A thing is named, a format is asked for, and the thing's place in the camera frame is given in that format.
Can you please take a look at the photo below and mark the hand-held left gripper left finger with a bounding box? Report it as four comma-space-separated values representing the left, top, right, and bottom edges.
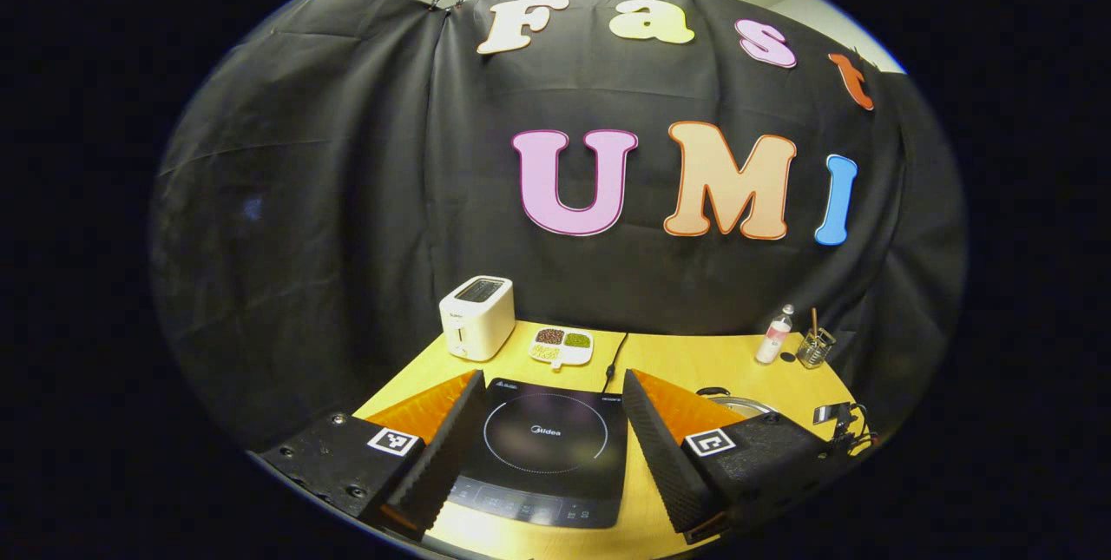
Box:
252, 369, 489, 541

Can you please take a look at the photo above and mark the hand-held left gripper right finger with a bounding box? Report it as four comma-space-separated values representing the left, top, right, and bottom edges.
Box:
621, 369, 856, 544

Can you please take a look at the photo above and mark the steel pot with black handles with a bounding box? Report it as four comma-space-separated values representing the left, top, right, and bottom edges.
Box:
694, 386, 782, 419

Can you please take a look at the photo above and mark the black induction cooktop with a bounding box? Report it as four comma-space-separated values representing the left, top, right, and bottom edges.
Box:
447, 378, 628, 530

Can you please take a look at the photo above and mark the clear glass holder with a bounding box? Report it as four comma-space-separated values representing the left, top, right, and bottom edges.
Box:
796, 327, 836, 369

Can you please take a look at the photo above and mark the clear plastic bottle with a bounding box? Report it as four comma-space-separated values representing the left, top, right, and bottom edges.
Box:
754, 304, 795, 366

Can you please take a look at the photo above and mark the white divided bean dish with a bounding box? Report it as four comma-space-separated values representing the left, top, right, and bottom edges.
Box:
529, 326, 595, 370

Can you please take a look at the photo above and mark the white toaster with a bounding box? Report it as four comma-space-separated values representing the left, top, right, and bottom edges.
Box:
438, 275, 516, 362

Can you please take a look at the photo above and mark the black power cable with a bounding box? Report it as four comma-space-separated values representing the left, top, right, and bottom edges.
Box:
602, 333, 628, 393

